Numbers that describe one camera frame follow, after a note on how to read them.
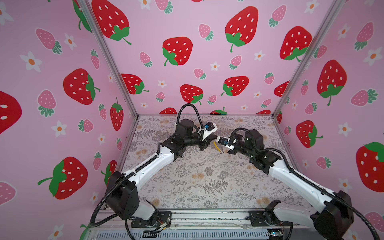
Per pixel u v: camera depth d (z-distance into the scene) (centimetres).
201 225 73
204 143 65
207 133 64
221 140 61
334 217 39
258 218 73
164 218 74
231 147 66
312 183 45
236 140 66
